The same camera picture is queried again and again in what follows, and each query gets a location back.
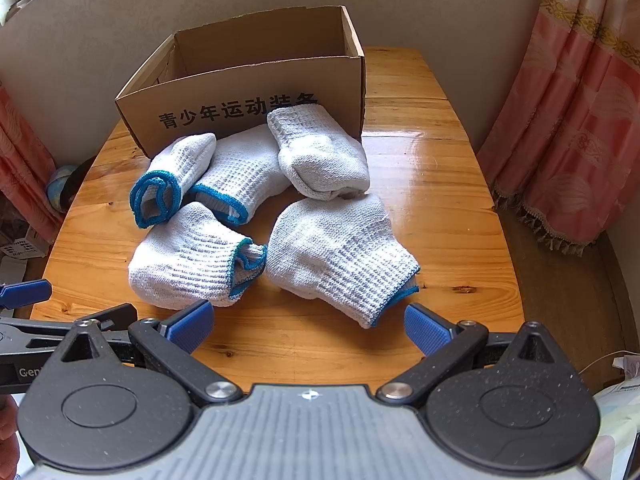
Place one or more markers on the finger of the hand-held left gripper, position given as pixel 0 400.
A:
pixel 35 335
pixel 30 292

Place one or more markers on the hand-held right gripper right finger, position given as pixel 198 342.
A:
pixel 425 330

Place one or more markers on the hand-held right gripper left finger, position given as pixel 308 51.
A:
pixel 192 327

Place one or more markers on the white knit glove blue cuff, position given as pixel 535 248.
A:
pixel 320 155
pixel 240 170
pixel 185 265
pixel 335 255
pixel 170 175

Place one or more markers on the brown cardboard box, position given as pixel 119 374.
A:
pixel 240 100

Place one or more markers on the white plastic basket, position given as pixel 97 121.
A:
pixel 20 247

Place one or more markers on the pale blue ball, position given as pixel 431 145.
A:
pixel 60 185

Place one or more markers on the pink patterned curtain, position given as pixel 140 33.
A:
pixel 565 110
pixel 20 160

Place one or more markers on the white paper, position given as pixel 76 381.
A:
pixel 627 380

